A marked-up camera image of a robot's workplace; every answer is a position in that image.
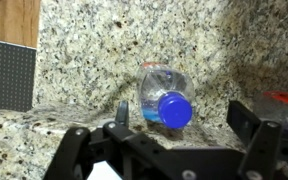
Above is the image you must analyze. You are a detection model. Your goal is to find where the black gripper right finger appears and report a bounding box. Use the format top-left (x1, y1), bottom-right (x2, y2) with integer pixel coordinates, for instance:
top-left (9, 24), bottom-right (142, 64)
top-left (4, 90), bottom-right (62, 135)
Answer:
top-left (226, 101), bottom-right (261, 146)

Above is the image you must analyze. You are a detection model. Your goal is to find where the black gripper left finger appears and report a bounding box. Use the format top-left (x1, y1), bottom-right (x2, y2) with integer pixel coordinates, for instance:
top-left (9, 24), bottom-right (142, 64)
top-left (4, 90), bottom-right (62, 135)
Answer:
top-left (115, 101), bottom-right (129, 127)

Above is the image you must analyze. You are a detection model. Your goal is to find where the Fiji water bottle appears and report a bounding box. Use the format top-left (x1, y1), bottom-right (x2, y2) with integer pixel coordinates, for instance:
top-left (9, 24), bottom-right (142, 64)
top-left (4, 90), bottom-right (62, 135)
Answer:
top-left (253, 91), bottom-right (288, 128)
top-left (137, 62), bottom-right (195, 129)

